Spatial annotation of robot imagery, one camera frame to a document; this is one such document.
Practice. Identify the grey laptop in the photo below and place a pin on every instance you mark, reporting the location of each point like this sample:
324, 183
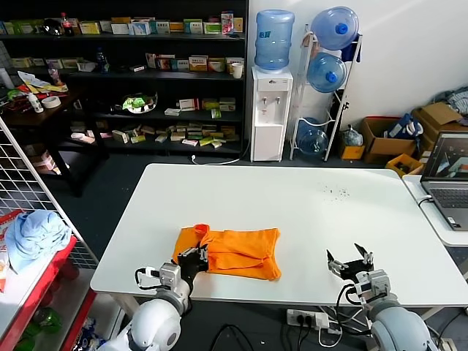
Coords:
449, 199

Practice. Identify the beige tape roll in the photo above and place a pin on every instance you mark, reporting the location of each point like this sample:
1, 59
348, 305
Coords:
51, 102

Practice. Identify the blue plastic bottle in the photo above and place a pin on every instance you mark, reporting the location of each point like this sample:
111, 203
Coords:
102, 62

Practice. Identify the tall pink box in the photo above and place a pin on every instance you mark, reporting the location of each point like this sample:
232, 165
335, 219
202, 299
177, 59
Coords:
227, 22

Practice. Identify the blue white medicine box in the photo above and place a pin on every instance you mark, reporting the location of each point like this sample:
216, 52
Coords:
140, 27

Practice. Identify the black hanging tool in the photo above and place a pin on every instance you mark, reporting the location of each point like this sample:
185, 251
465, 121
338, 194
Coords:
345, 106

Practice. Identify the dark wooden table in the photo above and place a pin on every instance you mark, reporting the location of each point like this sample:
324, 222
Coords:
22, 114

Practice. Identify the orange t-shirt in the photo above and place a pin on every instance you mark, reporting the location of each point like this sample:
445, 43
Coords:
241, 248

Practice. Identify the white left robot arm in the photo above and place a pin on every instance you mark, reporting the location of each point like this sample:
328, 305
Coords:
157, 325

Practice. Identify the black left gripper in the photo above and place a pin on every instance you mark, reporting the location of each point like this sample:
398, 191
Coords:
194, 265

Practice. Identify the white pink medicine box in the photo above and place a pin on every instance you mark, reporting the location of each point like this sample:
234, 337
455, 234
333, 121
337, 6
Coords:
151, 61

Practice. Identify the red white shelf cart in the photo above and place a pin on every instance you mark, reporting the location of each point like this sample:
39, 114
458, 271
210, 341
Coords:
44, 283

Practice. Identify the shiny black bowl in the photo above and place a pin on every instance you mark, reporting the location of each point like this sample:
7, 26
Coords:
53, 26

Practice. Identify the teal white medicine box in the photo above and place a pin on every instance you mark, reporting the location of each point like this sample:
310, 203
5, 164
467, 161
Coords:
180, 65

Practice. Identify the white paper cup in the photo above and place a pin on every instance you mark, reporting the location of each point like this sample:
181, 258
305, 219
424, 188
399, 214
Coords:
237, 71

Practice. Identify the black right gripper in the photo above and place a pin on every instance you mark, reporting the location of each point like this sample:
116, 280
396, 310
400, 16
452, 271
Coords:
356, 268

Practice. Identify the small white bottle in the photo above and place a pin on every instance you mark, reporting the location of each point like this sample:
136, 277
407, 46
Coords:
36, 104

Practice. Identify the glass bowl with green packets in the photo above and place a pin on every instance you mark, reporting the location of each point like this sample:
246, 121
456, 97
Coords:
137, 103

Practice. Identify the orange white medicine box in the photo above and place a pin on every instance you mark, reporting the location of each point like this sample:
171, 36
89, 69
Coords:
216, 65

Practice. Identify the white open carton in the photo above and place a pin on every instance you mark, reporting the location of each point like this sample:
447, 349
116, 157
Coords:
86, 66

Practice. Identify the closed cardboard box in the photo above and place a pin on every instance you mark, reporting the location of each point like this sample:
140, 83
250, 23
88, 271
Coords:
437, 115

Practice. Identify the orange cardboard box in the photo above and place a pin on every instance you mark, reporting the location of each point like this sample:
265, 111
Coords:
351, 152

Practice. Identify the small yellow box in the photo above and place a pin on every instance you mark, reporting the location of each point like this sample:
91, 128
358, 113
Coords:
404, 164

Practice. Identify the blue white bag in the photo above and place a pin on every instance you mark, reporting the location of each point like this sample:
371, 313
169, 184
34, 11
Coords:
404, 126

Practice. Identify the yellow white medicine box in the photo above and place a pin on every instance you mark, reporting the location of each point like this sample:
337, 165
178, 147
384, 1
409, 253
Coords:
198, 63
90, 28

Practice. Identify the open cardboard box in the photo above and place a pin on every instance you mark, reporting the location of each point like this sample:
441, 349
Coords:
380, 146

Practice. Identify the white power strip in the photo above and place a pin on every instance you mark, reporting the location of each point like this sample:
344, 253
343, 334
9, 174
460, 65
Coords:
303, 317

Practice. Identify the red white snack bag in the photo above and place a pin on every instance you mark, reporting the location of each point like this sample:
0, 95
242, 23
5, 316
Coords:
9, 221

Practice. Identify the pile of grey-blue clothes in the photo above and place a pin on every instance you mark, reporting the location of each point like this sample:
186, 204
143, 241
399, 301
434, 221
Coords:
459, 98

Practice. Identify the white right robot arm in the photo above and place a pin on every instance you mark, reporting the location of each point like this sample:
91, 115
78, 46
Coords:
395, 325

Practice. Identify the pink plastic bottle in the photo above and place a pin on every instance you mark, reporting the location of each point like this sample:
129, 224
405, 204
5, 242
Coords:
55, 77

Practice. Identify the red white flat box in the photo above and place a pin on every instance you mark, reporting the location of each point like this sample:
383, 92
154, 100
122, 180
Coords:
188, 105

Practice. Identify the colourful paper stack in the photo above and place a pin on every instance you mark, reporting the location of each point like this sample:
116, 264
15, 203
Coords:
40, 86

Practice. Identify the cola bottle red cap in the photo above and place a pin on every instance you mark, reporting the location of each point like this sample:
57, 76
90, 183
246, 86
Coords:
67, 25

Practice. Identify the green yellow medicine box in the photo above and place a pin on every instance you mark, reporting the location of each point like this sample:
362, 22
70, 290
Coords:
211, 104

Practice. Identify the grey plastic bag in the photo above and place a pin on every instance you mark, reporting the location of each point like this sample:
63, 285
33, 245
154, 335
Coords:
352, 138

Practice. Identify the scattered dark crumbs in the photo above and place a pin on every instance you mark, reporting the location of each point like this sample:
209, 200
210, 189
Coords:
343, 191

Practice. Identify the plain white medicine box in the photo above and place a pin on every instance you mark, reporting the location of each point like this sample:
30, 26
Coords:
120, 29

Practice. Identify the white metal jug rack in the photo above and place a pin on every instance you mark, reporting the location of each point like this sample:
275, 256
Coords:
331, 144

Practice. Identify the black shelving unit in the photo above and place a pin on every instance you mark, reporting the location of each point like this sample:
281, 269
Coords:
146, 75

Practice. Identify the blue water jug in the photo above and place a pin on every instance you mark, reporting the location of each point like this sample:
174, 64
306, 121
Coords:
312, 140
334, 25
274, 40
325, 73

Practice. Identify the small white flat box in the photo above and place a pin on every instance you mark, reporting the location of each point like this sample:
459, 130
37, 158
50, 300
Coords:
137, 68

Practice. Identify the red white medicine box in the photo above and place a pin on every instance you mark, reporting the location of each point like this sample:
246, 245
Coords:
165, 63

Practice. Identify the light blue cloth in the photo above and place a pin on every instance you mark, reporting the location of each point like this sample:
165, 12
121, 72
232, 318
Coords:
36, 237

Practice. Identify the green plastic bottle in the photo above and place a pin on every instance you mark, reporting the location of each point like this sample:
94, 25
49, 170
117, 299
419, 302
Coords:
47, 320

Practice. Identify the white water dispenser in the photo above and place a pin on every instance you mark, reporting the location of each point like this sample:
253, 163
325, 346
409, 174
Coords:
268, 139

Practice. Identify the white side table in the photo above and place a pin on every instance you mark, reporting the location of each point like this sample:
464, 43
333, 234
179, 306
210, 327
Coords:
431, 219

